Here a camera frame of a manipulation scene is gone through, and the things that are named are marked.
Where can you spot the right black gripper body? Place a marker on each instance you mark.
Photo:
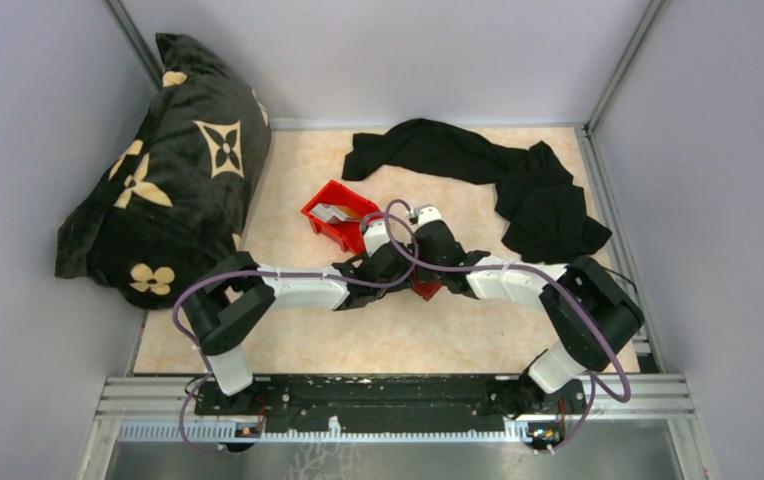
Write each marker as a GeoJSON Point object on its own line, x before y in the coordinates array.
{"type": "Point", "coordinates": [428, 272]}

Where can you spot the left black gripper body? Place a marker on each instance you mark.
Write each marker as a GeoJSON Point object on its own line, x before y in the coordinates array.
{"type": "Point", "coordinates": [406, 284]}

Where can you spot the red leather card holder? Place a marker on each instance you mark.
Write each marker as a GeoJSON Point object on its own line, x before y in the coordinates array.
{"type": "Point", "coordinates": [426, 290]}

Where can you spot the red plastic bin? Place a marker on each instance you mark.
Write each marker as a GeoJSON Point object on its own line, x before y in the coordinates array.
{"type": "Point", "coordinates": [347, 236]}

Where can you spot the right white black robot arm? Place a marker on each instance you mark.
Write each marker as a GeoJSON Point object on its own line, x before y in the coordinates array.
{"type": "Point", "coordinates": [593, 317]}

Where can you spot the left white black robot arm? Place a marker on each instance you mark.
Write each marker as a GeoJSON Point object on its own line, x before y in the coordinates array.
{"type": "Point", "coordinates": [224, 306]}

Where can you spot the stack of grey cards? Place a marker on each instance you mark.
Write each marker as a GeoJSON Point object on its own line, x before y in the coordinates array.
{"type": "Point", "coordinates": [335, 214]}

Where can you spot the black cloth garment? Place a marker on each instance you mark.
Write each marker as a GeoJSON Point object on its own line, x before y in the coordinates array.
{"type": "Point", "coordinates": [546, 212]}

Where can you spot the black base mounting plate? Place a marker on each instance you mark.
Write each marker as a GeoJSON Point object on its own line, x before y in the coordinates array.
{"type": "Point", "coordinates": [377, 404]}

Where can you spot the black floral patterned pillow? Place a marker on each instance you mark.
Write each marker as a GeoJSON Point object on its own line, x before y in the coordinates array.
{"type": "Point", "coordinates": [175, 203]}

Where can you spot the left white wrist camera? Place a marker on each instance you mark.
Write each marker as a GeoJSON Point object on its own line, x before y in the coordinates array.
{"type": "Point", "coordinates": [375, 236]}

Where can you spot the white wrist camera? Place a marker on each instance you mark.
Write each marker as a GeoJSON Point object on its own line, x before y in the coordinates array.
{"type": "Point", "coordinates": [375, 236]}
{"type": "Point", "coordinates": [426, 214]}

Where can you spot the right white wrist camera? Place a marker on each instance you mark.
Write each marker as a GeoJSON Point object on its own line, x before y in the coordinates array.
{"type": "Point", "coordinates": [426, 214]}

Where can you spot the aluminium frame rail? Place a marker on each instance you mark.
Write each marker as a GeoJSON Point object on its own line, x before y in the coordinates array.
{"type": "Point", "coordinates": [161, 408]}

